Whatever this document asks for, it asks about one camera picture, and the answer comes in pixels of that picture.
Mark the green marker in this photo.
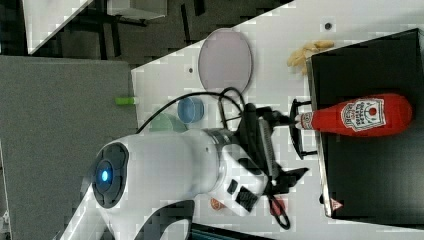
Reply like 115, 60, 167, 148
114, 97, 137, 106

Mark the grey partition panel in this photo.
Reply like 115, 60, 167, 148
0, 56, 137, 240

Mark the orange round toy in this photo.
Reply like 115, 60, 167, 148
210, 198, 225, 211

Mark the blue plastic cup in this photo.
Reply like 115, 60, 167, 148
177, 97, 204, 124

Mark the toy oven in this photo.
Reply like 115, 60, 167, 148
307, 28, 424, 229

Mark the black cable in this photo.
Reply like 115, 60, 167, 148
135, 87, 247, 134

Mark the green plastic cup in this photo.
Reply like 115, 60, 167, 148
149, 113, 187, 132

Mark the black oven door handle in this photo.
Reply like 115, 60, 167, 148
290, 99, 318, 160

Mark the lilac round plate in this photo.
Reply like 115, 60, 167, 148
198, 28, 253, 92

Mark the white side table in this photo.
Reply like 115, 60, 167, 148
22, 0, 94, 54

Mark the red plush strawberry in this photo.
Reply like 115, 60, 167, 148
269, 197, 285, 216

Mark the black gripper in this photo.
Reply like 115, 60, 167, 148
237, 103, 309, 194

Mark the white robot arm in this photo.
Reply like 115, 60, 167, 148
59, 104, 306, 240

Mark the red plush ketchup bottle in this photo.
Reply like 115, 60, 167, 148
295, 93, 413, 137

